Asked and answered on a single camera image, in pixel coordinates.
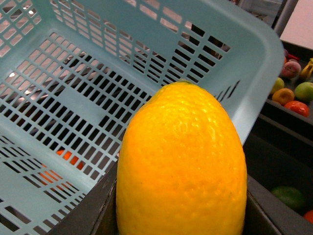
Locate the green apple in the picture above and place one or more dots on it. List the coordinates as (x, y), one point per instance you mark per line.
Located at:
(290, 196)

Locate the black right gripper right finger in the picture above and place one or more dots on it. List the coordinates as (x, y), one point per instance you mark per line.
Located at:
(267, 215)

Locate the yellow lemon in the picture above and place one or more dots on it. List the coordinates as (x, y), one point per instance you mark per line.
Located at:
(181, 167)

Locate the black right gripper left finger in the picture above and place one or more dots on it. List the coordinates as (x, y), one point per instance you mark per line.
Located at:
(95, 214)

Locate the light teal plastic basket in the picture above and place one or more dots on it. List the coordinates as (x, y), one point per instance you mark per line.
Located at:
(74, 72)

